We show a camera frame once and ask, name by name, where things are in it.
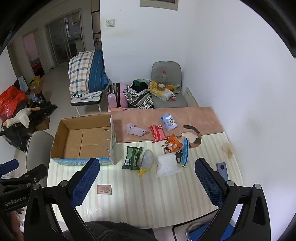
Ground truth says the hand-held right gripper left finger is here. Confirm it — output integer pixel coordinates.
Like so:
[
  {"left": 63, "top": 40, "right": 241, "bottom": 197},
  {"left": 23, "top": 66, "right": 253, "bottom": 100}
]
[{"left": 24, "top": 158, "right": 100, "bottom": 241}]

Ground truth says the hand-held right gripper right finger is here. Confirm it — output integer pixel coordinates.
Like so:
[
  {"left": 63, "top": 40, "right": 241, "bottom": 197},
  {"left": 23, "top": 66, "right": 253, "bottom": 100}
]
[{"left": 194, "top": 158, "right": 271, "bottom": 241}]

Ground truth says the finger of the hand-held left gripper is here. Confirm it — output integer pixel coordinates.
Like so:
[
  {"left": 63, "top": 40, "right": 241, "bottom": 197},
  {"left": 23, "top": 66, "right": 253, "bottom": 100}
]
[
  {"left": 0, "top": 164, "right": 48, "bottom": 192},
  {"left": 0, "top": 159, "right": 19, "bottom": 176}
]

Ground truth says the blue and white long packet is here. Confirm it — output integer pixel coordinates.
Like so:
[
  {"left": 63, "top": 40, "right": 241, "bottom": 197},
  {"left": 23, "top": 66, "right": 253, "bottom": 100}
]
[{"left": 177, "top": 138, "right": 189, "bottom": 167}]

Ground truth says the white plastic bag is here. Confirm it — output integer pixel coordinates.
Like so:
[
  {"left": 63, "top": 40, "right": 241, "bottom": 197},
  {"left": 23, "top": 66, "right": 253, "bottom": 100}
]
[{"left": 156, "top": 153, "right": 182, "bottom": 178}]

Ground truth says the green snack packet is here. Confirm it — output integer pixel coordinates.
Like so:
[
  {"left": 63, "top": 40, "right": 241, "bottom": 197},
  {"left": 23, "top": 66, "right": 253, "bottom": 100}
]
[{"left": 122, "top": 146, "right": 144, "bottom": 171}]

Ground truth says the orange snack packet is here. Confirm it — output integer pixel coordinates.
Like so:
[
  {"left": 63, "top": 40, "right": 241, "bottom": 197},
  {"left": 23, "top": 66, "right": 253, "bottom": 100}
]
[{"left": 161, "top": 134, "right": 184, "bottom": 154}]

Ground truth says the red snack packet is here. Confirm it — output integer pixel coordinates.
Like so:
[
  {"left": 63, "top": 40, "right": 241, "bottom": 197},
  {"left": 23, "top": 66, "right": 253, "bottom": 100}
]
[{"left": 148, "top": 125, "right": 167, "bottom": 143}]

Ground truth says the lavender sock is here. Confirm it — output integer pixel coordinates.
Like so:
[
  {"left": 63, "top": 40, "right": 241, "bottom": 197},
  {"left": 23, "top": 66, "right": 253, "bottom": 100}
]
[{"left": 126, "top": 123, "right": 147, "bottom": 136}]

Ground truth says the blue tissue pack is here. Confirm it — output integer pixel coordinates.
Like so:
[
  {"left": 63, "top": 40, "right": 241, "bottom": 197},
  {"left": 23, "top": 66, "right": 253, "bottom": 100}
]
[{"left": 161, "top": 113, "right": 179, "bottom": 131}]

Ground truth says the grey smartphone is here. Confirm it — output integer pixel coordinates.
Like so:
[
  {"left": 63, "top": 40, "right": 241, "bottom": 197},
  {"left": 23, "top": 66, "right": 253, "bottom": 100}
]
[{"left": 216, "top": 162, "right": 229, "bottom": 181}]

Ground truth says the grey shell chair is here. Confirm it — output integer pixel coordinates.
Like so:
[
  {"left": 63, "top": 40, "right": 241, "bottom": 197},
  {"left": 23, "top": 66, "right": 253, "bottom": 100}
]
[{"left": 25, "top": 131, "right": 55, "bottom": 188}]

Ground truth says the black folded stroller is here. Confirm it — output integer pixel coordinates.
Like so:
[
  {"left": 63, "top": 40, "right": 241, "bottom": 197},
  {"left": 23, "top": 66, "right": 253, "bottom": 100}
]
[{"left": 0, "top": 102, "right": 58, "bottom": 152}]

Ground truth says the brown cardboard box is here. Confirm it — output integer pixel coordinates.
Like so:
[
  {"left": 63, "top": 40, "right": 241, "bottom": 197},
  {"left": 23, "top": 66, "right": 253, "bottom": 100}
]
[{"left": 35, "top": 116, "right": 50, "bottom": 131}]

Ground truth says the white goose plush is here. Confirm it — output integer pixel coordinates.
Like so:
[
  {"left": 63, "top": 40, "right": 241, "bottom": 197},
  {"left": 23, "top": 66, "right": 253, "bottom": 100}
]
[{"left": 5, "top": 107, "right": 40, "bottom": 128}]

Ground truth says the person's dark fleece clothing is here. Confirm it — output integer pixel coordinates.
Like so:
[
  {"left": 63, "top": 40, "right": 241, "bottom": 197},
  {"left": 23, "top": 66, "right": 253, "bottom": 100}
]
[{"left": 62, "top": 221, "right": 156, "bottom": 241}]

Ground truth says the red plastic bag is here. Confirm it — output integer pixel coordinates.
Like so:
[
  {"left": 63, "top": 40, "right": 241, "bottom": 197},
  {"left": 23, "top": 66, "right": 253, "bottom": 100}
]
[{"left": 0, "top": 85, "right": 28, "bottom": 121}]

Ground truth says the light blue cloth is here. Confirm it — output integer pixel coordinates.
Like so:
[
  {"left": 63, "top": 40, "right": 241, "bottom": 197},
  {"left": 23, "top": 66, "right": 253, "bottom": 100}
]
[{"left": 17, "top": 76, "right": 28, "bottom": 91}]

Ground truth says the white checkered cloth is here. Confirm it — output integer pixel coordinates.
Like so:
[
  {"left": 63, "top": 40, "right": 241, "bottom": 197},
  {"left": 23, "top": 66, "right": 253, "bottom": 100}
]
[{"left": 70, "top": 90, "right": 103, "bottom": 100}]

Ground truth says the yellow cardboard box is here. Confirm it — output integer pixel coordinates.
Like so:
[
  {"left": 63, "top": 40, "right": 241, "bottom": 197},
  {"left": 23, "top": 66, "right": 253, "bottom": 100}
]
[{"left": 28, "top": 76, "right": 43, "bottom": 92}]

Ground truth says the white flat board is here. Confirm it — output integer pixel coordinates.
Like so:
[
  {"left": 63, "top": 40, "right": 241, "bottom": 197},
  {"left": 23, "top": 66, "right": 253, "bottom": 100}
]
[{"left": 183, "top": 87, "right": 199, "bottom": 107}]

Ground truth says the pink suitcase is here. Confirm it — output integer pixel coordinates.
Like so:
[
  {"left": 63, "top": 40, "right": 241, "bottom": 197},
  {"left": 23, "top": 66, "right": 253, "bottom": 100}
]
[{"left": 107, "top": 82, "right": 129, "bottom": 108}]

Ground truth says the white paper box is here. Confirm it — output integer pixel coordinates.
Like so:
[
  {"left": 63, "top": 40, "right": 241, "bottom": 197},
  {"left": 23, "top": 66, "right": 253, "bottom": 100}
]
[{"left": 154, "top": 89, "right": 173, "bottom": 102}]

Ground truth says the patterned fabric bag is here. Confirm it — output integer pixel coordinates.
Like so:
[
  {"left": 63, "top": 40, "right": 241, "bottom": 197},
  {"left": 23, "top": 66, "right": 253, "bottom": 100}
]
[{"left": 123, "top": 79, "right": 154, "bottom": 109}]

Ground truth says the yellow plastic bag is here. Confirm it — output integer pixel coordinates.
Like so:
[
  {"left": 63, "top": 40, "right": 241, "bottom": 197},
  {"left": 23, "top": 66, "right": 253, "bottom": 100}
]
[{"left": 149, "top": 81, "right": 162, "bottom": 95}]

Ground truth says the plaid and blue folded quilt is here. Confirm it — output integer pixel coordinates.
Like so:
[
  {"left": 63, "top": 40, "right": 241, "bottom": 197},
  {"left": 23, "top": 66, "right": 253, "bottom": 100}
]
[{"left": 68, "top": 50, "right": 110, "bottom": 95}]

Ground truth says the grey cushioned chair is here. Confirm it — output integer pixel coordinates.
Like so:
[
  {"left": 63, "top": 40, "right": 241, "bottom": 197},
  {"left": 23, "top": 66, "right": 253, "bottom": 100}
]
[{"left": 151, "top": 61, "right": 189, "bottom": 108}]

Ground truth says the glass sliding door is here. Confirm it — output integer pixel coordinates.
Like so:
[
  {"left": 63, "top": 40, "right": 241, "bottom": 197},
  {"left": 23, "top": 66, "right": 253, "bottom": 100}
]
[{"left": 45, "top": 10, "right": 83, "bottom": 67}]

